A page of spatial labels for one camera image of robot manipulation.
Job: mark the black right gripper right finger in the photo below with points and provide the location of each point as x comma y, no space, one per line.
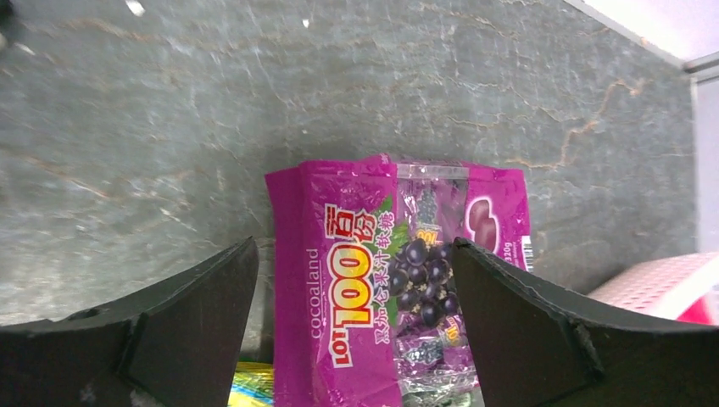
535,343

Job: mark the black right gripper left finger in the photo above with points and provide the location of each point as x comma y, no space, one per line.
175,343

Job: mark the green Fox's candy bag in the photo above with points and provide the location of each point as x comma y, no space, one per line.
252,385

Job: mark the white plastic basket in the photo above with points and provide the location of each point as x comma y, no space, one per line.
682,288

